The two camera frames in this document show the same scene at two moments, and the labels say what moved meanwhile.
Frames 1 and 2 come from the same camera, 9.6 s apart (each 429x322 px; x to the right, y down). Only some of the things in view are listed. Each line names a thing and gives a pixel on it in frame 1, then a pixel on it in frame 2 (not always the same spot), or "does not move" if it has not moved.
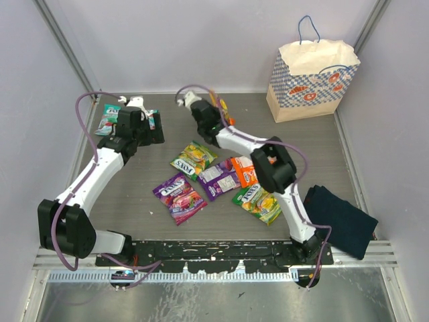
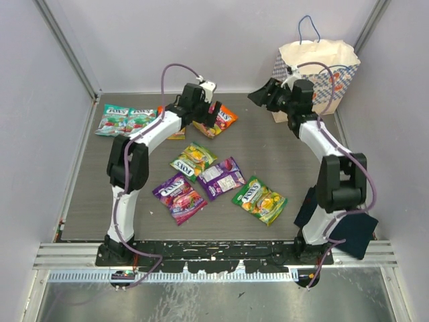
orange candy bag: x=246 y=172 to x=226 y=117
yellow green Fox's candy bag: x=264 y=205 does not move
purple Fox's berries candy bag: x=181 y=198 does not move
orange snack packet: x=221 y=103 to x=179 y=135
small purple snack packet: x=219 y=179 does not move
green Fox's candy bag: x=192 y=159 does not move
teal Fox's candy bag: x=109 y=118 does not move
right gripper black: x=216 y=113 to x=271 y=88
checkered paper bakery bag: x=309 y=80 does not move
